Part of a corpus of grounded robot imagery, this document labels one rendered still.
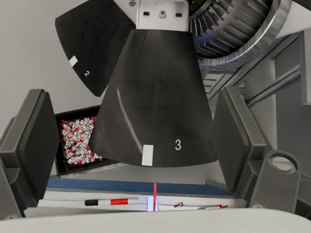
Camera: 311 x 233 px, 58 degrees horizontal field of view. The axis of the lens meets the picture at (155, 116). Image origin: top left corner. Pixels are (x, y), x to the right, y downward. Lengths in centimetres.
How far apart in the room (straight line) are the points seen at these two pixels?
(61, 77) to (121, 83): 132
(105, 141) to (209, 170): 124
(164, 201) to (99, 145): 35
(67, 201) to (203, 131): 48
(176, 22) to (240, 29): 14
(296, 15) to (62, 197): 69
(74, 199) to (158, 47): 50
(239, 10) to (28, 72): 149
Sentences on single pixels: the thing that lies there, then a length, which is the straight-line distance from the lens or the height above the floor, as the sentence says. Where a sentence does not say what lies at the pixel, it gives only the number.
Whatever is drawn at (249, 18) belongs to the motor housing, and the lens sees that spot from 58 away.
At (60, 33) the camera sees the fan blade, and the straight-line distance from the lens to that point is 78.
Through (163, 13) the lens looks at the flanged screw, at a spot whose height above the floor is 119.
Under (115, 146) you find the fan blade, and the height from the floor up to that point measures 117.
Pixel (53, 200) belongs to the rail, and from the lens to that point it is 83.
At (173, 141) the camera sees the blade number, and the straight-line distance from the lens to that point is 44.
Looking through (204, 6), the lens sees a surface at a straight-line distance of 56.
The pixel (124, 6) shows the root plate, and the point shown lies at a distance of 62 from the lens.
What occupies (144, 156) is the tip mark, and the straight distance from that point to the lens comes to 45.
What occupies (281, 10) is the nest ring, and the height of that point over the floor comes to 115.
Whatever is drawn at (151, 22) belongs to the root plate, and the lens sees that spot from 51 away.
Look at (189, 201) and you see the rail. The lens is 79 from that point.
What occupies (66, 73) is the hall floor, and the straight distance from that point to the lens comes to 179.
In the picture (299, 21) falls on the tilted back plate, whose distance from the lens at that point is 62.
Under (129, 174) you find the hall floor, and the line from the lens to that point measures 164.
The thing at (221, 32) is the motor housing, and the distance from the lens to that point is 58.
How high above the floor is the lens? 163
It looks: 81 degrees down
